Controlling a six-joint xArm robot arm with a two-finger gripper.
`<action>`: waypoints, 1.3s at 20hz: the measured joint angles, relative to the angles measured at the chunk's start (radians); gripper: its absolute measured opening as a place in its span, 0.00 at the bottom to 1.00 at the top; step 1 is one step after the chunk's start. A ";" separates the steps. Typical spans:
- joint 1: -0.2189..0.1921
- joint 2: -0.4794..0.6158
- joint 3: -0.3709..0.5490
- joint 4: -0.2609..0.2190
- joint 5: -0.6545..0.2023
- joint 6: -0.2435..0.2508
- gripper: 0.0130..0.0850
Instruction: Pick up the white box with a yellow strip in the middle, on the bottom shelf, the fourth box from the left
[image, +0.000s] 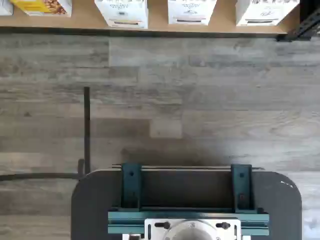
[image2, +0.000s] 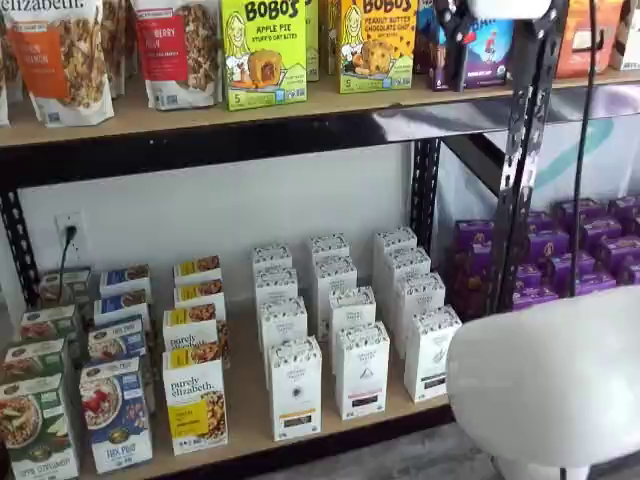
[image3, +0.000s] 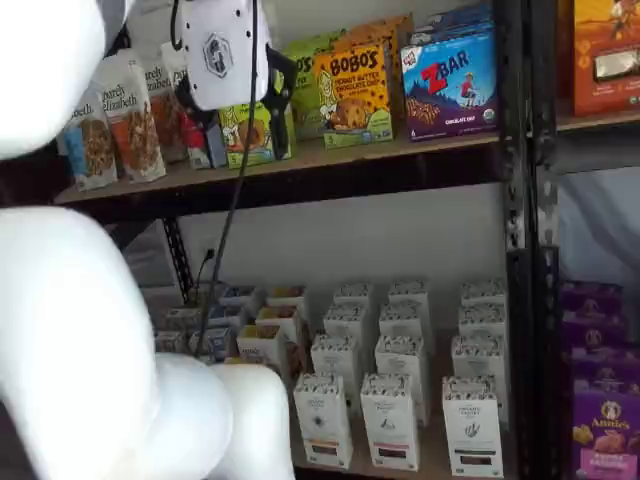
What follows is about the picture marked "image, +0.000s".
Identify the brown wooden shelf board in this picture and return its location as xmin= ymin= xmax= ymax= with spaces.
xmin=0 ymin=0 xmax=301 ymax=35

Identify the black floor cable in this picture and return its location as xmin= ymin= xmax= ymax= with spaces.
xmin=0 ymin=159 xmax=86 ymax=184

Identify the dark robot cart plate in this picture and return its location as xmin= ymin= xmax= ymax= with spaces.
xmin=70 ymin=168 xmax=304 ymax=240

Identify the yellow granola box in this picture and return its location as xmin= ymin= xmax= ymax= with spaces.
xmin=9 ymin=0 xmax=72 ymax=18

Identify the white box grey strip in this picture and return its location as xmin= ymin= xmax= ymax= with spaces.
xmin=235 ymin=0 xmax=300 ymax=27

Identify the plain white box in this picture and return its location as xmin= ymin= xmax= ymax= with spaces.
xmin=0 ymin=0 xmax=14 ymax=16

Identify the white box orange strip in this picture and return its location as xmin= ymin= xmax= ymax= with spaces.
xmin=94 ymin=0 xmax=149 ymax=29

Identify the black metal shelf rack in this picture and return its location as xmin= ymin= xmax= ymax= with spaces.
xmin=0 ymin=0 xmax=320 ymax=42

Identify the white box pink strip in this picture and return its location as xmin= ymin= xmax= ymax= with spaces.
xmin=167 ymin=0 xmax=218 ymax=26

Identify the white metal mounting plate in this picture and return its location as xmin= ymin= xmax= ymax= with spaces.
xmin=144 ymin=218 xmax=242 ymax=240

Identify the black floor strip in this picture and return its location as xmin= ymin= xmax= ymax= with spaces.
xmin=83 ymin=86 xmax=91 ymax=176

